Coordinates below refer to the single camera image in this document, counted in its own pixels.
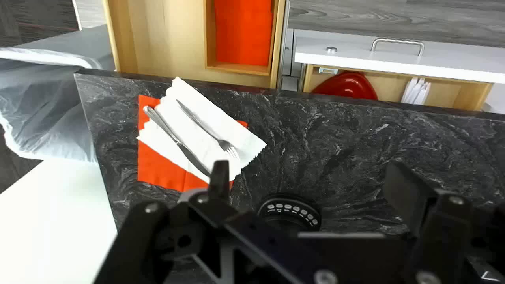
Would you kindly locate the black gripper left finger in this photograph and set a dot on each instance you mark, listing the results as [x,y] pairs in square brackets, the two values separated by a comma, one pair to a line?
[158,247]

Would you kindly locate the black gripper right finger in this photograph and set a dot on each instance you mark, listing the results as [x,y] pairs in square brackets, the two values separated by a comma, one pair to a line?
[447,237]

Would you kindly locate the silver metal knife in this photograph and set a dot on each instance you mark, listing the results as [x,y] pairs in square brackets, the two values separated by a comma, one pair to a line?
[176,142]

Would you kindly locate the silver metal fork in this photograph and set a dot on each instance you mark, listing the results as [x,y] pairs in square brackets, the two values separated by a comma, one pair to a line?
[206,127]

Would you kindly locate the white fronted lower drawer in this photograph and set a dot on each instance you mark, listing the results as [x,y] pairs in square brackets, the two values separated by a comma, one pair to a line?
[368,56]

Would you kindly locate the wooden segmented drawer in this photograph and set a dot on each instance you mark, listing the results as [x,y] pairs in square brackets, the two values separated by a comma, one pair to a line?
[158,41]

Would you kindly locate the orange drawer liner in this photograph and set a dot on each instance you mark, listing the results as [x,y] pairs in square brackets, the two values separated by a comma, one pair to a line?
[242,32]

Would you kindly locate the white paper napkin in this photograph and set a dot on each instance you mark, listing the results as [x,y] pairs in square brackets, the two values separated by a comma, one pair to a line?
[247,139]

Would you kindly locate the white paper sachets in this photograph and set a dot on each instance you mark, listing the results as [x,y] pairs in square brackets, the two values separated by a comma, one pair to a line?
[416,92]

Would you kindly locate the red bowl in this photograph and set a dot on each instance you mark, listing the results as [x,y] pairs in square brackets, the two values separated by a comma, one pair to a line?
[348,87]

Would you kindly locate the clear plastic bin bag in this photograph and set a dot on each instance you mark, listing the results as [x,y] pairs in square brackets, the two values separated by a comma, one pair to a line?
[42,105]

